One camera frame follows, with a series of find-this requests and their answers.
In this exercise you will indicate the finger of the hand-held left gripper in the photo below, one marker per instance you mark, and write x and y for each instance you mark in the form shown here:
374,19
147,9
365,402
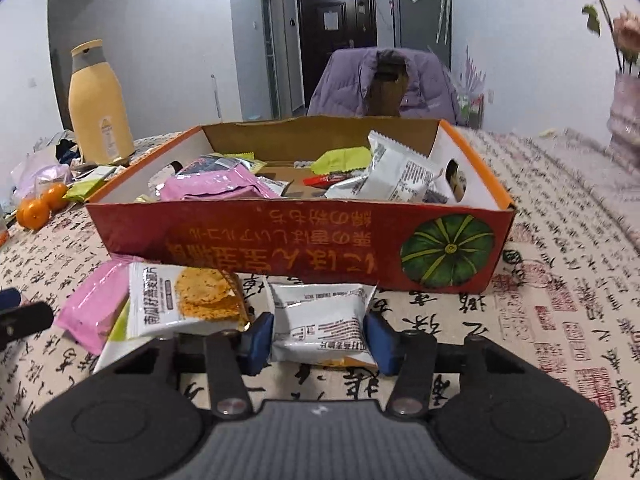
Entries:
9,299
25,325

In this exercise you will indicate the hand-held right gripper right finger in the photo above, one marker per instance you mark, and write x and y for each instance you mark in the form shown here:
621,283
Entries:
382,342

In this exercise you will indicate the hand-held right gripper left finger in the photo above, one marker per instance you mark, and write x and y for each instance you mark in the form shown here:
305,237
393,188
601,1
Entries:
259,345

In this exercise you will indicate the white cracker packet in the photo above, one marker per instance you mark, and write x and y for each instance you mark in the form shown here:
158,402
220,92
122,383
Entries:
347,187
320,325
400,167
195,300

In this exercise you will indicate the orange cardboard box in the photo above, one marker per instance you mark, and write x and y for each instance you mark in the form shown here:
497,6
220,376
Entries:
250,240

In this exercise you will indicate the pink snack packet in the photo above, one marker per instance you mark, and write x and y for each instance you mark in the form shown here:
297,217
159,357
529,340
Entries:
215,185
92,305

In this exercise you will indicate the clear plastic bag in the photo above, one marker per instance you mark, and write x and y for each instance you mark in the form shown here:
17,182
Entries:
40,175

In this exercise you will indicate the small green snack packet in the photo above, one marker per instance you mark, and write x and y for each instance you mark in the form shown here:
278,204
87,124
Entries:
92,185

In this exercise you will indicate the pile of clothes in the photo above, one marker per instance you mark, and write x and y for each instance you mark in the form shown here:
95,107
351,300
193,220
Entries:
55,145

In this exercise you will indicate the red snack packet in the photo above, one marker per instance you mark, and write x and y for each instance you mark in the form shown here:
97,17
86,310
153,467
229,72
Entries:
322,179

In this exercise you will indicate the calligraphy print tablecloth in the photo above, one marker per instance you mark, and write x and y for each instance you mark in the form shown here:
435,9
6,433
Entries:
550,285

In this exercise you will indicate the green zigzag-edge snack packet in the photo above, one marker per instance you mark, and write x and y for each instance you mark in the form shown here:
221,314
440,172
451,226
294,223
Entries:
247,162

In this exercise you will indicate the dark snack packet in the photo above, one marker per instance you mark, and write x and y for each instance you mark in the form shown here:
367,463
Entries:
210,164

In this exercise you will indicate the yellow bottle with grey collar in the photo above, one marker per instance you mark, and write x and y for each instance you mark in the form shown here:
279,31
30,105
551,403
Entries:
97,110

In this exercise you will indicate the cluttered shelf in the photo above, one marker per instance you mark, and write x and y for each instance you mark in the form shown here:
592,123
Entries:
470,110

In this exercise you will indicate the wooden chair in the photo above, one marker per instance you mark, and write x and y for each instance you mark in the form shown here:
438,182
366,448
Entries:
385,92

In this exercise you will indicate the purple padded jacket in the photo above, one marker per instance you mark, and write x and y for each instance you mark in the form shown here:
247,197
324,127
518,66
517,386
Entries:
340,85

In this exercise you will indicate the folded patterned blanket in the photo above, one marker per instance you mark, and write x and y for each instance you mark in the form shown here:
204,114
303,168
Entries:
590,170

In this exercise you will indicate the pink decoration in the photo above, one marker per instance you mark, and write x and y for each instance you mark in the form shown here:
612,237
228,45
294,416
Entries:
474,70

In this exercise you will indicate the grey interior door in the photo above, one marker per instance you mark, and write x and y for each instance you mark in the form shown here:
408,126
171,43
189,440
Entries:
272,50

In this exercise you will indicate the dark entrance door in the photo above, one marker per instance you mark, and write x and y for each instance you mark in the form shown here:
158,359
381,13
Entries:
335,50

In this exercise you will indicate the grey refrigerator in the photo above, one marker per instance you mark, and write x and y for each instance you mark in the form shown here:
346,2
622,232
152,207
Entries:
417,30

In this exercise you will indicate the pink ceramic vase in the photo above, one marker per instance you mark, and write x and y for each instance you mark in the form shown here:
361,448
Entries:
625,110

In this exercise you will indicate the white folded umbrella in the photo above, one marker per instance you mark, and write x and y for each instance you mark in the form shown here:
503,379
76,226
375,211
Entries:
442,10

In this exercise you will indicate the dried pink roses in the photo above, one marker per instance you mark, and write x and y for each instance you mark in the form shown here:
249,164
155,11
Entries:
627,30

